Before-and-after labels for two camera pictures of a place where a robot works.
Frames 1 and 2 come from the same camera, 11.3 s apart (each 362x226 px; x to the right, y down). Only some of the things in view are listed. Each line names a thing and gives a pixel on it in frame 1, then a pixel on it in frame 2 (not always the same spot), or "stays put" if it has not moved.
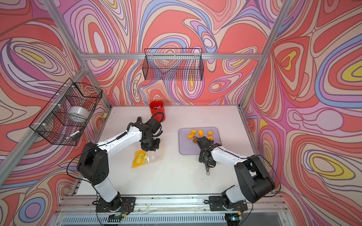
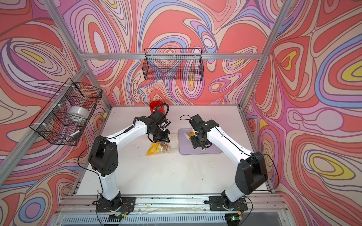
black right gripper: (201, 159) → (195, 144)
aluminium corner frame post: (284, 11) stays put
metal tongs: (208, 173) → (186, 135)
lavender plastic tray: (186, 146) stays put
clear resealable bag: (141, 157) → (164, 147)
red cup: (158, 106) stays put
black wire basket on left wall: (65, 119) stays put
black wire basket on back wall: (173, 64) stays put
